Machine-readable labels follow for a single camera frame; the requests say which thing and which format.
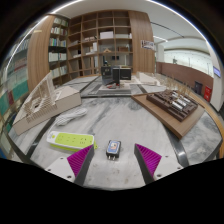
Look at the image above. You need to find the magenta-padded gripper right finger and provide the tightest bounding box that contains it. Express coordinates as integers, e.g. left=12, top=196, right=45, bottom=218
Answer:
left=134, top=143, right=184, bottom=185

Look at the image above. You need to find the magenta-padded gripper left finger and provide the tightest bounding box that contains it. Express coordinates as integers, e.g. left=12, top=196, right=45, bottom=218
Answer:
left=44, top=144, right=96, bottom=187

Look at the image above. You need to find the grey charger block blue label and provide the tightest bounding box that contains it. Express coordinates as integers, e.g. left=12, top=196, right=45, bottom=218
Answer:
left=105, top=139, right=122, bottom=161

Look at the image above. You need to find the white and green power strip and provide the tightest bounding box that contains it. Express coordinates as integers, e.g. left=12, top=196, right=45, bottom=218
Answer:
left=46, top=130, right=99, bottom=153

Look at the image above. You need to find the brown building model wooden board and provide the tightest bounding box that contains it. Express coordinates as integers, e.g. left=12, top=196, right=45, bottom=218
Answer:
left=130, top=88, right=206, bottom=140

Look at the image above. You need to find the beige slatted building model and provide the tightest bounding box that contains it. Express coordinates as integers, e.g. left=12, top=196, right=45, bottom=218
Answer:
left=12, top=71, right=83, bottom=136

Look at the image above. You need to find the white building model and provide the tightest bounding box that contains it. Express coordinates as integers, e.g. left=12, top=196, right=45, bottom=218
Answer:
left=134, top=71, right=161, bottom=86

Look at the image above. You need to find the black box model grey base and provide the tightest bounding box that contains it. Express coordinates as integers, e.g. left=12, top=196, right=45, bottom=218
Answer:
left=97, top=65, right=133, bottom=95

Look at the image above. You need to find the book-filled glass shelf unit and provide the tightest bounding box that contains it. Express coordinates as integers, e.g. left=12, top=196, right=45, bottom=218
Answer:
left=0, top=39, right=29, bottom=134

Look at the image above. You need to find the wooden shelf unit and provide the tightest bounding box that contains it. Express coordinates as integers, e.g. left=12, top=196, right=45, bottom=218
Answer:
left=27, top=9, right=157, bottom=86

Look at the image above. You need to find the white coiled power cable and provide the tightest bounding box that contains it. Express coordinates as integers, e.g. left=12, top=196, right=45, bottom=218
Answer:
left=54, top=107, right=88, bottom=127

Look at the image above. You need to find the blue wall screen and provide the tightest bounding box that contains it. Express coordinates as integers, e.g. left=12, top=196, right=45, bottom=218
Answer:
left=213, top=65, right=222, bottom=78

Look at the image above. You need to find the wall poster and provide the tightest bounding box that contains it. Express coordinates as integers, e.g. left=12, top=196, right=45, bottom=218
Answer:
left=140, top=39, right=156, bottom=51

